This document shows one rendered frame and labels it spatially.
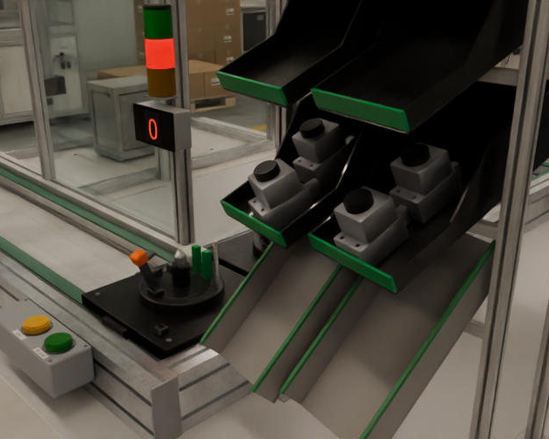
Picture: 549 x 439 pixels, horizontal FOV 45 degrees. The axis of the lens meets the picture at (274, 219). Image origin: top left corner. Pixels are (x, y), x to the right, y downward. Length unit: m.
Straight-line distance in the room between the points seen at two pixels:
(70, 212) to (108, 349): 0.65
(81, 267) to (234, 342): 0.54
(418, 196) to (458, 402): 0.46
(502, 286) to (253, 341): 0.34
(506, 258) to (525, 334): 0.58
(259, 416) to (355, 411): 0.27
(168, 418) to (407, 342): 0.36
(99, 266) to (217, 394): 0.46
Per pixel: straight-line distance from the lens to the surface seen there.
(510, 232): 0.71
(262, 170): 0.75
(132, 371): 0.95
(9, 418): 1.09
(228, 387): 1.02
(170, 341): 0.99
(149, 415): 0.95
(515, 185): 0.69
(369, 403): 0.77
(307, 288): 0.87
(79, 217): 1.56
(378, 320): 0.81
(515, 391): 1.13
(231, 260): 1.22
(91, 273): 1.34
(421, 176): 0.69
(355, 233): 0.67
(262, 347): 0.87
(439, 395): 1.09
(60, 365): 1.01
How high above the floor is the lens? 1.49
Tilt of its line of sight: 22 degrees down
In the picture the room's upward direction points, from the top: straight up
